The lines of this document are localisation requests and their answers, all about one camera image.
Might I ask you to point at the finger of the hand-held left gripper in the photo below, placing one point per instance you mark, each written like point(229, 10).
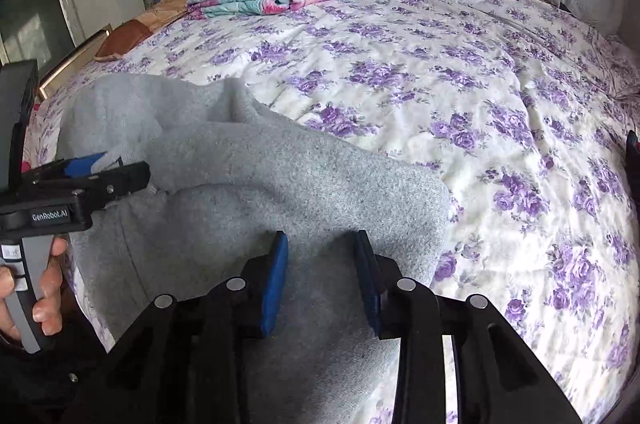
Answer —
point(82, 165)
point(117, 184)

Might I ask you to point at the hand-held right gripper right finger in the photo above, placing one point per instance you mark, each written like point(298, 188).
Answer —
point(367, 289)

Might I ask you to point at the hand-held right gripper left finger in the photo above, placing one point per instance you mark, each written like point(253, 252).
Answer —
point(275, 284)

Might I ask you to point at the grey pants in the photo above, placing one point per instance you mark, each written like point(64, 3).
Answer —
point(300, 184)

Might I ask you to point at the person's left forearm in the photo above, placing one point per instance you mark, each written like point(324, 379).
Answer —
point(35, 384)

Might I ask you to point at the person's left hand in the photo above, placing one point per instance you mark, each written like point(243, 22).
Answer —
point(50, 294)

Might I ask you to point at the white framed glass door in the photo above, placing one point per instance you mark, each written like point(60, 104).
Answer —
point(45, 4)

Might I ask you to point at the purple floral bedspread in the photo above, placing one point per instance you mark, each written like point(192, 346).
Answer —
point(450, 104)

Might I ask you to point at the black cloth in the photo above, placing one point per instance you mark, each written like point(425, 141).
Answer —
point(634, 156)

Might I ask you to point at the purple floral pillow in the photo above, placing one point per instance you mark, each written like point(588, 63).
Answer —
point(622, 66)

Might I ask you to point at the wooden frame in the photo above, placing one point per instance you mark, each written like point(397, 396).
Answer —
point(75, 64)

